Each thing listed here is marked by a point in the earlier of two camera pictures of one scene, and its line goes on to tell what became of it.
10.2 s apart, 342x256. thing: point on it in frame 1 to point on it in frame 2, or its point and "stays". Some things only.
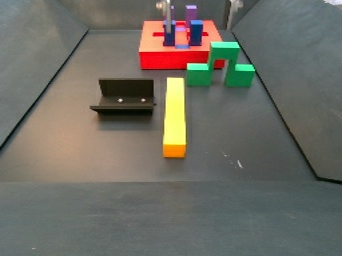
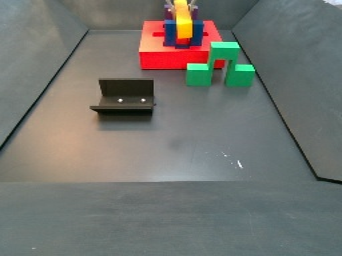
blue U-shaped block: x=195 y=34 stays
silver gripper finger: x=165 y=5 to x=171 y=4
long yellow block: x=174 y=135 to x=183 y=19
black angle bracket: x=126 y=97 stays
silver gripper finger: x=235 y=5 to x=191 y=4
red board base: x=163 y=57 stays
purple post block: x=191 y=13 stays
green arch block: x=239 y=74 stays
